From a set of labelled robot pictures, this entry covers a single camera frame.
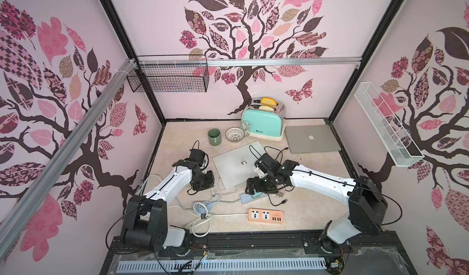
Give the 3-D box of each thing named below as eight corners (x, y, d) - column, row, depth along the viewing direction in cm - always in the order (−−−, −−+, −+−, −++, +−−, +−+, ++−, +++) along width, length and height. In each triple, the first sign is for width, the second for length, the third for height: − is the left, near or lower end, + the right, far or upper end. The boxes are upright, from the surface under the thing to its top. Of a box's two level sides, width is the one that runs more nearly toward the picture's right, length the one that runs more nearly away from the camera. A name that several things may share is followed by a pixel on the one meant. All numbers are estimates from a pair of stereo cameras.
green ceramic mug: (208, 145, 110) (207, 138, 104) (210, 136, 115) (208, 128, 109) (221, 145, 110) (220, 138, 104) (221, 136, 115) (220, 128, 109)
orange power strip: (247, 221, 82) (248, 219, 79) (248, 210, 85) (248, 207, 83) (283, 224, 81) (284, 222, 79) (282, 212, 84) (283, 210, 82)
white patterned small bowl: (225, 142, 111) (225, 137, 107) (226, 132, 116) (225, 127, 112) (244, 142, 110) (244, 137, 107) (244, 132, 116) (244, 127, 112)
